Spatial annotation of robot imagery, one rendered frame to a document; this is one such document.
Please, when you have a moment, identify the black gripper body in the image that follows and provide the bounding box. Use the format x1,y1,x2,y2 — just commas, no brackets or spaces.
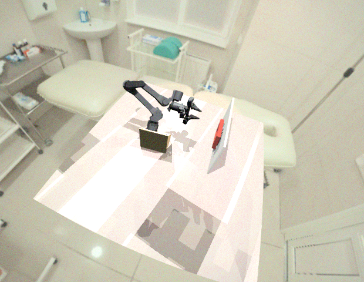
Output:
177,97,194,125

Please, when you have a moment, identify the dark red picture frame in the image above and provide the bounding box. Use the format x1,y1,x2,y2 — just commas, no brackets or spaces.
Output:
212,119,224,149

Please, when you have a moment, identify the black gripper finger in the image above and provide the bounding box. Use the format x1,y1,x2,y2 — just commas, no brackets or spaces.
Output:
188,114,200,121
191,102,202,112

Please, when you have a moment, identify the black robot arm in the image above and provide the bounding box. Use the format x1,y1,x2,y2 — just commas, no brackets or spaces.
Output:
123,80,186,132

